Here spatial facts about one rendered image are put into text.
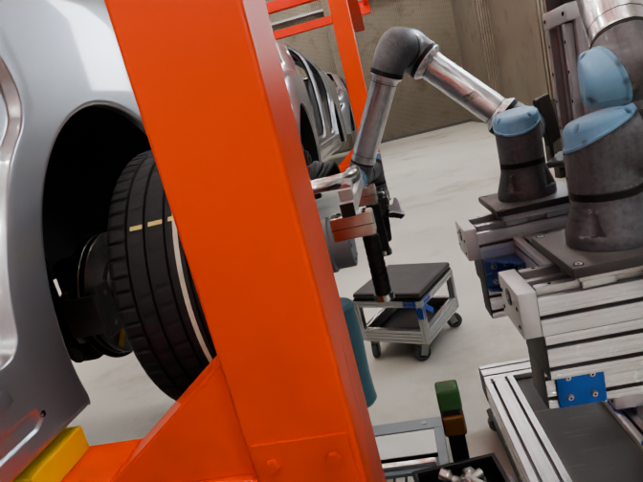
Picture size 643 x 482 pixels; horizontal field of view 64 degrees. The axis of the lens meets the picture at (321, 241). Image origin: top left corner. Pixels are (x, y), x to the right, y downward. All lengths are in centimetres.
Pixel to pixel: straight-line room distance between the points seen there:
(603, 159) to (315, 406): 62
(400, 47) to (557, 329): 88
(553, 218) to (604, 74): 81
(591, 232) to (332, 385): 55
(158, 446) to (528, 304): 66
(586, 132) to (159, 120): 68
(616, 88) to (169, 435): 76
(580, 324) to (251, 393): 60
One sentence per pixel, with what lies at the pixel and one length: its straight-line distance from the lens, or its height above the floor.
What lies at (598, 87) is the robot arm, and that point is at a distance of 73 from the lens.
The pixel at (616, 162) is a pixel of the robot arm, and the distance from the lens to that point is 99.
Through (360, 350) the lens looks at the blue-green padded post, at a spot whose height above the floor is 63.
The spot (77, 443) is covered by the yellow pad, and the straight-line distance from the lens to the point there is 108.
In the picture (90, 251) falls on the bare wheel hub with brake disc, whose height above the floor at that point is 98.
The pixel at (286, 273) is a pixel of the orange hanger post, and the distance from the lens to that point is 66.
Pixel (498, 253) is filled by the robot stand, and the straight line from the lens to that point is 148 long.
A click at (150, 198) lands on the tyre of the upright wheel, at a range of 112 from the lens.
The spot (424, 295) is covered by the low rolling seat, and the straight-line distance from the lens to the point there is 233.
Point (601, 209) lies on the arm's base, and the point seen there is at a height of 89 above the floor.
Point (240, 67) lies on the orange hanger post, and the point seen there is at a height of 123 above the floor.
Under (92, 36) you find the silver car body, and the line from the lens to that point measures 146.
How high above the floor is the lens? 115
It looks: 13 degrees down
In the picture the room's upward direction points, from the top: 14 degrees counter-clockwise
